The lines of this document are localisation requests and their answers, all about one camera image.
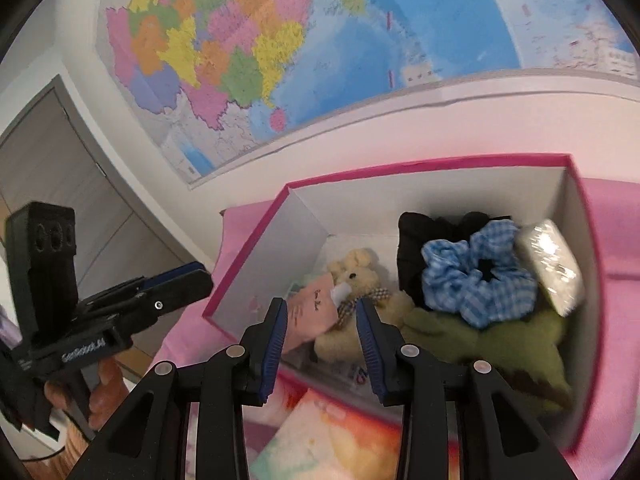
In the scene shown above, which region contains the beige teddy bear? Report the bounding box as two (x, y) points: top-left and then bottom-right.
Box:
(313, 247), (416, 365)

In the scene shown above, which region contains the colourful wall map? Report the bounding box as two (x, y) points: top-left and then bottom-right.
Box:
(95, 0), (640, 191)

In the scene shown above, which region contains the purple cloth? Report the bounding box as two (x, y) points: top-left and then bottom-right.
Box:
(0, 304), (22, 343)

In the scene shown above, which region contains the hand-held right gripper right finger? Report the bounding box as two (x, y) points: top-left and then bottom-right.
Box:
(355, 297), (578, 480)

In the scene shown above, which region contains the green felt cloth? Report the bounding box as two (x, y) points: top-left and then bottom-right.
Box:
(400, 307), (574, 412)

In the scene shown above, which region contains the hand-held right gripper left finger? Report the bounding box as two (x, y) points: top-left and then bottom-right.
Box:
(62, 297), (289, 480)

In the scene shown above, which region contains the pastel tissue pack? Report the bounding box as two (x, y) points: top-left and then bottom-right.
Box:
(248, 387), (407, 480)

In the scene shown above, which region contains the clear wrapped white packet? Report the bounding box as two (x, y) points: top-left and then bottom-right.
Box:
(514, 218), (586, 318)

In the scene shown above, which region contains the person's left hand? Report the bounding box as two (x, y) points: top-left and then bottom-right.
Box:
(44, 357), (127, 443)

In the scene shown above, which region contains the grey door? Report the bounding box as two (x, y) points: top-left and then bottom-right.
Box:
(0, 75), (221, 377)

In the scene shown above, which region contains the black cloth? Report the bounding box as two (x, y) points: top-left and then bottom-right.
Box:
(396, 211), (514, 312)

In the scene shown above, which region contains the pink storage box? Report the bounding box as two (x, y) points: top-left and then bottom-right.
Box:
(202, 152), (609, 457)

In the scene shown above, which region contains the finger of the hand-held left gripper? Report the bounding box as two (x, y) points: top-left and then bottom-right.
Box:
(80, 261), (207, 309)
(106, 269), (216, 335)

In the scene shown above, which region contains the blue gingham scrunchie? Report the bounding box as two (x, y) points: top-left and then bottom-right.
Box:
(420, 220), (539, 330)

